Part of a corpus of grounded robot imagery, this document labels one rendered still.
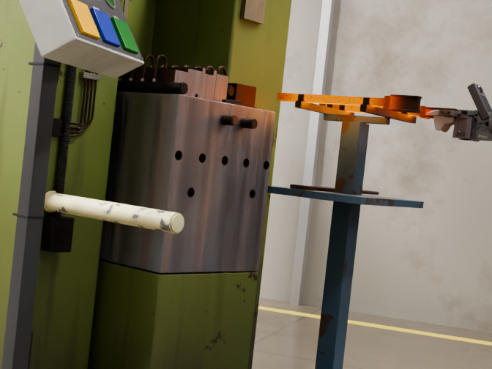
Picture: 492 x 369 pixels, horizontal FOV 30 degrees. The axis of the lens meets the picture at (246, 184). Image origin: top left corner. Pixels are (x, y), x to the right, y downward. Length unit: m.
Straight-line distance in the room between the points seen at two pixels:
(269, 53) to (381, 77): 2.49
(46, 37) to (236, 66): 1.03
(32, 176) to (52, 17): 0.36
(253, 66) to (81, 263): 0.83
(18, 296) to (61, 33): 0.56
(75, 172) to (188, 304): 0.44
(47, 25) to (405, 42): 3.68
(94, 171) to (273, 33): 0.80
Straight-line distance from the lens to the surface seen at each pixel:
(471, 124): 2.64
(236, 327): 2.54
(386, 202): 2.59
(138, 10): 2.92
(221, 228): 2.43
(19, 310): 1.99
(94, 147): 2.36
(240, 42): 2.74
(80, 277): 2.39
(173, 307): 2.34
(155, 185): 2.31
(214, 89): 2.45
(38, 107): 1.96
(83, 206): 2.15
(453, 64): 5.24
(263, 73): 2.82
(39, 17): 1.81
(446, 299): 5.22
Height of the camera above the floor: 0.76
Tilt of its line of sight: 1 degrees down
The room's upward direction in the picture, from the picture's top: 6 degrees clockwise
